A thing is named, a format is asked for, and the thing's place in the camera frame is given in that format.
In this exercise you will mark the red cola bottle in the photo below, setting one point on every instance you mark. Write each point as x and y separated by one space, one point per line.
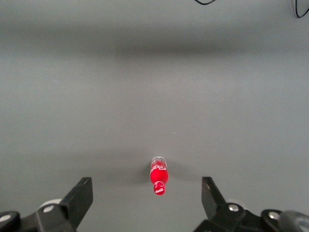
158 176

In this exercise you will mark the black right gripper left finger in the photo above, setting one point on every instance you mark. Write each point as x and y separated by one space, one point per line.
77 200

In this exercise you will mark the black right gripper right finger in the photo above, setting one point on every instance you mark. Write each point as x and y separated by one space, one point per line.
214 205

